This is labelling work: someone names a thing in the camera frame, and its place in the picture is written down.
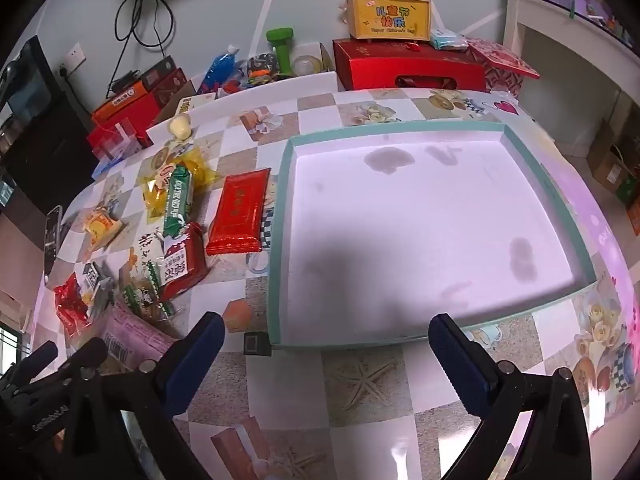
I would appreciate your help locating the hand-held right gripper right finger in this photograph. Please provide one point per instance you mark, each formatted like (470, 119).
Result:
(460, 365)

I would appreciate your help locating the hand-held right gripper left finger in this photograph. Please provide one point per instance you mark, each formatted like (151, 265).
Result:
(195, 360)

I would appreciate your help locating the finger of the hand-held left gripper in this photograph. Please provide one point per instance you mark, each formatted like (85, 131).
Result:
(87, 352)
(35, 360)

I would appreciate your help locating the pink snack packet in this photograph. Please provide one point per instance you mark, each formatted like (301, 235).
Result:
(132, 332)

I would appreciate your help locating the small red snack packet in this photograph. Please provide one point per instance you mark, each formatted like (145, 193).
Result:
(71, 305)

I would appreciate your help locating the small teal white packet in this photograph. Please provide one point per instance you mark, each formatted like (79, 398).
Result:
(95, 277)

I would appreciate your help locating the brown white biscuit packet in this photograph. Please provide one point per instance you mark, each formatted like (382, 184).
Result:
(182, 265)

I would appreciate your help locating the white packet with orange print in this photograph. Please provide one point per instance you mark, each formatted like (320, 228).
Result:
(142, 255)

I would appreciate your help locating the small orange yellow packet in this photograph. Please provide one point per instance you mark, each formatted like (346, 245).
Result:
(102, 226)

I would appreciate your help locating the white tray with teal rim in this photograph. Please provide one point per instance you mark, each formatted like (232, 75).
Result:
(425, 230)

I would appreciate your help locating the red pack with gold print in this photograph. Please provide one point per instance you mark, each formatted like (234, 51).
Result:
(239, 212)

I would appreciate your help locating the green biscuit packet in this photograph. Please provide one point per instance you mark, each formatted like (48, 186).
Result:
(179, 200)

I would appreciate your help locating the yellow bread packet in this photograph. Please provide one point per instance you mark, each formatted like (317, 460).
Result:
(200, 170)

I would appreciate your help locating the checkered printed tablecloth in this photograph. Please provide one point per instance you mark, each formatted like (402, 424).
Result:
(365, 395)

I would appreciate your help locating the black smartphone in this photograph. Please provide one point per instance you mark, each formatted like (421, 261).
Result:
(53, 240)

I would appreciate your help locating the blue white paper pack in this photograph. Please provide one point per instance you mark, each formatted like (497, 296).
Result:
(107, 166)

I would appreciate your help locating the clear plastic box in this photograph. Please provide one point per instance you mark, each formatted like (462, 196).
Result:
(117, 140)

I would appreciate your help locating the plain red box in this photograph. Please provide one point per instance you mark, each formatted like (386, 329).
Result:
(100, 136)

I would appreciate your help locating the black cabinet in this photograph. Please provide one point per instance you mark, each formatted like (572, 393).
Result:
(45, 135)

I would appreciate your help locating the cream pudding cup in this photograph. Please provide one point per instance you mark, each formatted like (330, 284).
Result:
(181, 127)

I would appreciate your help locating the orange carton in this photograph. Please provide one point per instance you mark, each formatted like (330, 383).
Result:
(125, 105)

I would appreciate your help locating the brown cardboard carton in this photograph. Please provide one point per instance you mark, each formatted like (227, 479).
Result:
(607, 160)

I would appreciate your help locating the white yellow card box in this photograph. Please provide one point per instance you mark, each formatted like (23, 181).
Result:
(186, 105)

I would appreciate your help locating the white foam board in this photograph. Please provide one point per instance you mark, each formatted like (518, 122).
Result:
(240, 95)

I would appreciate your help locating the black power adapter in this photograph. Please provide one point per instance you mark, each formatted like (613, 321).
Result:
(124, 83)

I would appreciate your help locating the red box with picture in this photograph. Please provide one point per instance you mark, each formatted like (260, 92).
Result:
(172, 87)

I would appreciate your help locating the dark flat box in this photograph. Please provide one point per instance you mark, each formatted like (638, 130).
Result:
(157, 70)

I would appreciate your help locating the blue bead bottle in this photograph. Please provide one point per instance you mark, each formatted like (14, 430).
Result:
(220, 67)

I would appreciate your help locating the dark patterned pouch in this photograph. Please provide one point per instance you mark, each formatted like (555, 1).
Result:
(260, 65)

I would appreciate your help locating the red patterned box lid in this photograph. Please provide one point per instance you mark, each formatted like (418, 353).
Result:
(500, 60)

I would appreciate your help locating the large red gift box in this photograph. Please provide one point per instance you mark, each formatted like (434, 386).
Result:
(380, 62)

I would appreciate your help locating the tape roll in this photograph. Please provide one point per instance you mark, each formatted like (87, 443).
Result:
(305, 64)

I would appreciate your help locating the green dumbbell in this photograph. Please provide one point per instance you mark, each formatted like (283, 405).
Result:
(281, 47)

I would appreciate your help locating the light blue packet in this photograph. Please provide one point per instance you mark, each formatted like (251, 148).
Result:
(447, 40)

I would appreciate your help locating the open cardboard box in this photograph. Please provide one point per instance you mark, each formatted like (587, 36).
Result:
(325, 55)

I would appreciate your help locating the white side table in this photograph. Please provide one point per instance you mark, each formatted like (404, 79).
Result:
(560, 35)

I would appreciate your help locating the white wall socket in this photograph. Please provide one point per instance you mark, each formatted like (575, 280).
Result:
(71, 60)

